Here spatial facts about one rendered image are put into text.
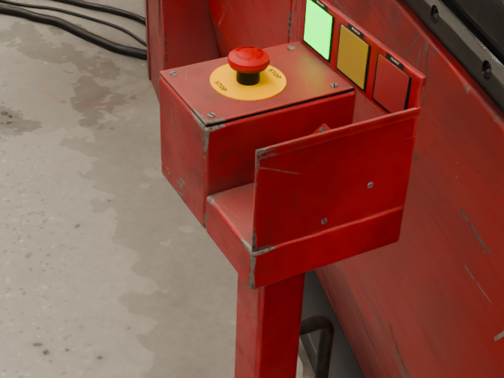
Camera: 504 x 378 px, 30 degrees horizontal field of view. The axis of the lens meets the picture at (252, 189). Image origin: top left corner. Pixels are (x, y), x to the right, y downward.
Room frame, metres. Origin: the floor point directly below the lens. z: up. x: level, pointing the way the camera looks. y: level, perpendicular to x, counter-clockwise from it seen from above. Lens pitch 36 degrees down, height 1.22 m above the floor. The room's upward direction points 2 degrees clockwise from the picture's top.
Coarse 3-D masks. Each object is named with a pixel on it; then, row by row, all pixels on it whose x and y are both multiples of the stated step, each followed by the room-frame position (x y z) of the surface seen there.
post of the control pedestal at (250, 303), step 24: (240, 288) 0.74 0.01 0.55; (264, 288) 0.70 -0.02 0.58; (288, 288) 0.72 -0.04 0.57; (240, 312) 0.74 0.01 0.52; (264, 312) 0.70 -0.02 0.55; (288, 312) 0.72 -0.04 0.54; (240, 336) 0.74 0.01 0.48; (264, 336) 0.71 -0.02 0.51; (288, 336) 0.72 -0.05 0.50; (240, 360) 0.73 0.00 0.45; (264, 360) 0.71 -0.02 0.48; (288, 360) 0.72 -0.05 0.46
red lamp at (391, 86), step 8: (384, 64) 0.73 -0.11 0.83; (392, 64) 0.72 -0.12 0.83; (376, 72) 0.74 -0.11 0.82; (384, 72) 0.73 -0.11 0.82; (392, 72) 0.72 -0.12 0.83; (400, 72) 0.71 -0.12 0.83; (376, 80) 0.74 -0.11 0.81; (384, 80) 0.73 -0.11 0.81; (392, 80) 0.72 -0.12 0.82; (400, 80) 0.71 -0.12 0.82; (408, 80) 0.70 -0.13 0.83; (376, 88) 0.74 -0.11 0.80; (384, 88) 0.73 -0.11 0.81; (392, 88) 0.72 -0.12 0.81; (400, 88) 0.71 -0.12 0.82; (376, 96) 0.73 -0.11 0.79; (384, 96) 0.72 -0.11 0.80; (392, 96) 0.71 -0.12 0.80; (400, 96) 0.70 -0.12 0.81; (384, 104) 0.72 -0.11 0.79; (392, 104) 0.71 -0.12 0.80; (400, 104) 0.70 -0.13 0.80; (392, 112) 0.71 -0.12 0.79
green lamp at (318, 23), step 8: (312, 8) 0.84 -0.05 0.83; (320, 8) 0.83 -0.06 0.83; (312, 16) 0.84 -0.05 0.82; (320, 16) 0.82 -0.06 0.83; (328, 16) 0.81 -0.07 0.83; (312, 24) 0.84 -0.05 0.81; (320, 24) 0.82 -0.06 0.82; (328, 24) 0.81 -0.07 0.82; (304, 32) 0.85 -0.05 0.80; (312, 32) 0.83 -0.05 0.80; (320, 32) 0.82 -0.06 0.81; (328, 32) 0.81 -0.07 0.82; (312, 40) 0.83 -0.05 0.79; (320, 40) 0.82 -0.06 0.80; (328, 40) 0.81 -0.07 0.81; (320, 48) 0.82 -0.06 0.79; (328, 48) 0.81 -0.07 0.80
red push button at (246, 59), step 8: (240, 48) 0.78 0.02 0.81; (248, 48) 0.78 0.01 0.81; (256, 48) 0.78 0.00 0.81; (232, 56) 0.77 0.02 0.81; (240, 56) 0.77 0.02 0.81; (248, 56) 0.77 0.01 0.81; (256, 56) 0.77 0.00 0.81; (264, 56) 0.77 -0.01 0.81; (232, 64) 0.76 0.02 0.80; (240, 64) 0.76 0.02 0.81; (248, 64) 0.76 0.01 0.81; (256, 64) 0.76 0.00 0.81; (264, 64) 0.76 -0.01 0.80; (240, 72) 0.76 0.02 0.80; (248, 72) 0.76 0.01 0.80; (256, 72) 0.76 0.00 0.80; (240, 80) 0.77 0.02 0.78; (248, 80) 0.76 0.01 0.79; (256, 80) 0.77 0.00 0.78
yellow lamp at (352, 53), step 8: (344, 32) 0.79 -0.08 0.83; (344, 40) 0.79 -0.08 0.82; (352, 40) 0.77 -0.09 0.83; (360, 40) 0.76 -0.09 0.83; (344, 48) 0.78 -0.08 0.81; (352, 48) 0.77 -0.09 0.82; (360, 48) 0.76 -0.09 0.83; (344, 56) 0.78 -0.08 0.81; (352, 56) 0.77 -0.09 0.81; (360, 56) 0.76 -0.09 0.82; (344, 64) 0.78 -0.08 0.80; (352, 64) 0.77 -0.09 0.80; (360, 64) 0.76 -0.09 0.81; (344, 72) 0.78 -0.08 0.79; (352, 72) 0.77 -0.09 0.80; (360, 72) 0.76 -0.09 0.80; (352, 80) 0.77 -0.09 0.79; (360, 80) 0.76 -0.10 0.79
